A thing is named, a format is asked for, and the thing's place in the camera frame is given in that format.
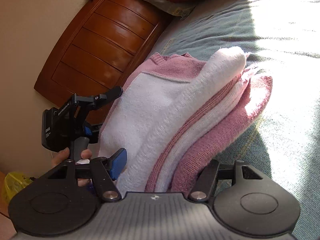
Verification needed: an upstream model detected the person's left hand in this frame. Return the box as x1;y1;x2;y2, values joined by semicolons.
52;148;93;187

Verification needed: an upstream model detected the green plaid bed blanket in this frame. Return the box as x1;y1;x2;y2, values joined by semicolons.
152;0;319;239

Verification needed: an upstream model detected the yellow plastic bag by headboard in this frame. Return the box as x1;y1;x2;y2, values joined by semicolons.
1;172;33;204

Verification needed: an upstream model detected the pink and white sweater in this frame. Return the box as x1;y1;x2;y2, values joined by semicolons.
99;47;273;194

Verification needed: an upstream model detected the wooden headboard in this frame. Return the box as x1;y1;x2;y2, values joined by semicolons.
34;0;171;126

